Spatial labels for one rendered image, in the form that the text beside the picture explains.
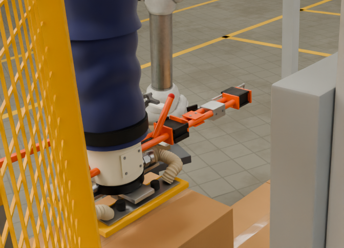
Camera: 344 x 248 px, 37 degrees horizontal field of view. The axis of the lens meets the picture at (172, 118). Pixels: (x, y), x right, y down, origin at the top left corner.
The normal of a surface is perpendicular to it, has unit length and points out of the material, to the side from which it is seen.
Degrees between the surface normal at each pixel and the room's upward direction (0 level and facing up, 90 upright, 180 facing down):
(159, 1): 105
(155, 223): 0
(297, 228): 90
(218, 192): 0
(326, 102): 90
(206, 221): 0
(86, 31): 68
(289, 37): 90
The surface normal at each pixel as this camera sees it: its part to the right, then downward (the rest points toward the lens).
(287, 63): -0.70, 0.33
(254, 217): -0.07, -0.91
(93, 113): -0.40, 0.21
